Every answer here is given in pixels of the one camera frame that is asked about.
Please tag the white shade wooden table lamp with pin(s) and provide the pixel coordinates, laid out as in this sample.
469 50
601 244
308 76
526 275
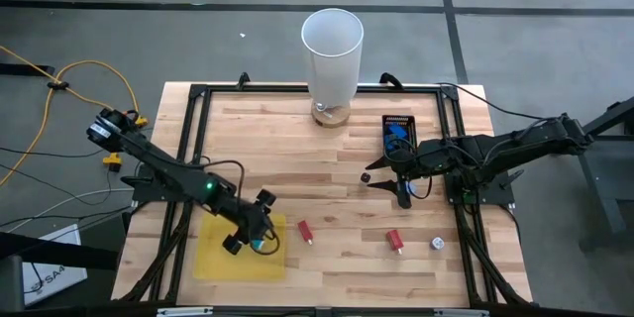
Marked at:
332 69

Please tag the small black ball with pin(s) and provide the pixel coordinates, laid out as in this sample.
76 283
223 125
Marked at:
365 177

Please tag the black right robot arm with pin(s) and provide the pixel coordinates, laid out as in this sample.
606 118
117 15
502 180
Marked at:
520 143

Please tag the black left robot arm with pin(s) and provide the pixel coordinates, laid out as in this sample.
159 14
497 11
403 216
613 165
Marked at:
168 171

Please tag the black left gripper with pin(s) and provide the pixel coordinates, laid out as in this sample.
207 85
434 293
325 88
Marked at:
250 220

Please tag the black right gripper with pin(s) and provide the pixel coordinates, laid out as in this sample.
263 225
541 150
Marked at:
416 163

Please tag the black metal table frame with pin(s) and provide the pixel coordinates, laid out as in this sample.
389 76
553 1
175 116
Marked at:
297 89

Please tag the white printed box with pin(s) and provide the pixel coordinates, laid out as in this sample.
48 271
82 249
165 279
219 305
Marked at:
54 267

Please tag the black flat floor bar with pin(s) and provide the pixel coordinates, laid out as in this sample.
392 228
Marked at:
25 69

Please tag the blue rectangular box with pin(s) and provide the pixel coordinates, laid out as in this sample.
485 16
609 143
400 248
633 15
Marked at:
396 130
392 147

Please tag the yellow plastic tray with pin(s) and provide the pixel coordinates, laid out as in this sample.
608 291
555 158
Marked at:
213 262

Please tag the black mesh basket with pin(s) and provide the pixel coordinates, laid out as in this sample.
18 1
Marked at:
398 120

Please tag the black metal stand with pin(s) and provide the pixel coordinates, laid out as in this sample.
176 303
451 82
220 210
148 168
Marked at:
599 193

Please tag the silver metal bracket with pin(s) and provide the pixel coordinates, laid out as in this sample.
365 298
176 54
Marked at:
460 313
183 311

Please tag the black frame clamp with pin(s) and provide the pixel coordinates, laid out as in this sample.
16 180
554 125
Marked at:
391 79
243 80

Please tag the cyan small cylinder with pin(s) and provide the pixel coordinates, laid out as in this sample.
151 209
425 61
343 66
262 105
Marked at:
257 244

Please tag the light blue wall charger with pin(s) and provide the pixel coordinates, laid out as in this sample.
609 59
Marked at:
410 188

